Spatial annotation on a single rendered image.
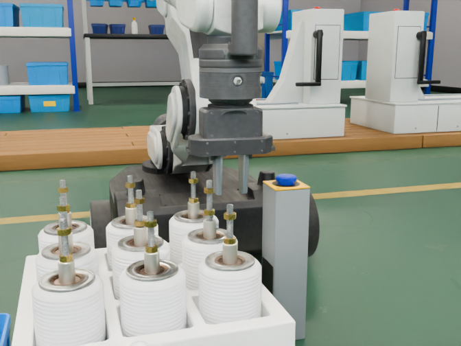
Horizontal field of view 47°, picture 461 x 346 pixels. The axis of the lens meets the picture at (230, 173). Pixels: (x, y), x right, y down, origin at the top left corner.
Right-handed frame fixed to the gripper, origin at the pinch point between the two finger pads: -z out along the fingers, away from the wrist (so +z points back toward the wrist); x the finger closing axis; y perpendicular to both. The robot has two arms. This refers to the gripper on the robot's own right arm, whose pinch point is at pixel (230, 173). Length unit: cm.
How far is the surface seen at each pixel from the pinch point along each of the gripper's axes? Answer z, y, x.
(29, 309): -20.8, -5.0, 30.1
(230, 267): -13.5, 2.8, 0.6
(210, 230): -12.3, -10.6, 1.0
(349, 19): 53, -523, -261
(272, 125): -24, -212, -73
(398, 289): -39, -34, -50
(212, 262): -13.5, 0.5, 2.9
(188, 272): -19.0, -9.5, 5.1
